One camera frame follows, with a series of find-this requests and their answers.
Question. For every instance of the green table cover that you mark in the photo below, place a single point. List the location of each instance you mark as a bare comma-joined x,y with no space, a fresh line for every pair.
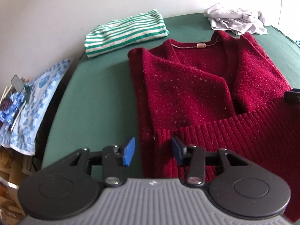
98,107

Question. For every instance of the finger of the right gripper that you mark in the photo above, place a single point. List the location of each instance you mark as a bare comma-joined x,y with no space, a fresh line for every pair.
292,96

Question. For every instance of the crumpled lavender white garment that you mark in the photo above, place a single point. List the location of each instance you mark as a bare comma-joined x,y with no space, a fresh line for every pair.
238,21

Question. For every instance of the green white striped folded shirt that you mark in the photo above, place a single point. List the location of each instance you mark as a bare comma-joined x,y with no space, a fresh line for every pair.
120,33

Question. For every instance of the cardboard boxes clutter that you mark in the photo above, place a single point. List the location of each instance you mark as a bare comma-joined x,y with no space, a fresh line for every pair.
15,167

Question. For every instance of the small grey clip box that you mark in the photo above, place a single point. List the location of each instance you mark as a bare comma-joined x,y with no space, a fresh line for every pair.
17,83

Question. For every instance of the dark red knit sweater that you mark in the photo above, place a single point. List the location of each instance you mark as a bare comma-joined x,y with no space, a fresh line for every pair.
225,93

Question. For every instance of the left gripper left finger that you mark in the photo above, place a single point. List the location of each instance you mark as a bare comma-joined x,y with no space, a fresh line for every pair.
74,183

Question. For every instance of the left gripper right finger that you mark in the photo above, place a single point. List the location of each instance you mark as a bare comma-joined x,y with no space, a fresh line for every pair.
232,183

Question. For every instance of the blue white patterned cloth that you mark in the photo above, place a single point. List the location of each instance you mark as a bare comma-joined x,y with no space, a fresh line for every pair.
22,121

